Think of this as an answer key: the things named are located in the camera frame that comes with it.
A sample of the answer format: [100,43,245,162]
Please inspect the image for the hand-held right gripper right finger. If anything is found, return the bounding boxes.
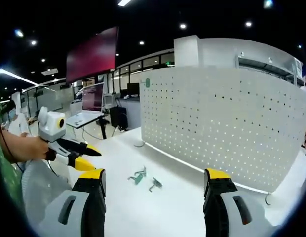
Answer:
[203,168,274,237]

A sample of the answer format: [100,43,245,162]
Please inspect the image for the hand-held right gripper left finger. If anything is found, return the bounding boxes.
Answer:
[39,168,107,237]

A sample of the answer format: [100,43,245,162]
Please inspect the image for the white perforated mounting plate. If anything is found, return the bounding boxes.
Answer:
[134,66,306,205]

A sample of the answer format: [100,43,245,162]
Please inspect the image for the person's left hand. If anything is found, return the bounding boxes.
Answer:
[22,135,49,161]

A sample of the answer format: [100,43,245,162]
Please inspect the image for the black stand legs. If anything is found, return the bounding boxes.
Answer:
[97,115,111,140]

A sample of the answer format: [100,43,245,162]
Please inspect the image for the grey mesh office chair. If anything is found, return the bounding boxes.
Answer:
[21,158,78,230]

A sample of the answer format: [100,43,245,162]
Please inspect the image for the silver desktop monitor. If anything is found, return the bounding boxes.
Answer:
[81,82,105,113]

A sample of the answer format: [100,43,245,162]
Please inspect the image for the black bag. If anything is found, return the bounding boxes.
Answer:
[110,106,129,131]

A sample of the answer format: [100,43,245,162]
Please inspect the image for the person's green patterned shirt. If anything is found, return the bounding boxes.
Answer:
[0,83,28,224]

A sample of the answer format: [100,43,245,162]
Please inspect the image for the black monitor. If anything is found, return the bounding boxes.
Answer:
[127,83,141,96]

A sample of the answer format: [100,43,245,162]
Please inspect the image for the metal shelving rack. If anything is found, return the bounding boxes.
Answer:
[235,53,304,84]

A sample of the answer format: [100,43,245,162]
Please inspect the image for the round ceiling spotlights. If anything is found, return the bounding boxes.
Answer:
[14,21,303,64]

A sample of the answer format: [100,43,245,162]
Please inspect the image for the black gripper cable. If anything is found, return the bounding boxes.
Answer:
[0,122,60,178]

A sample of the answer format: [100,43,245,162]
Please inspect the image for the large red wall screen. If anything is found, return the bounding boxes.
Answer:
[66,26,119,83]

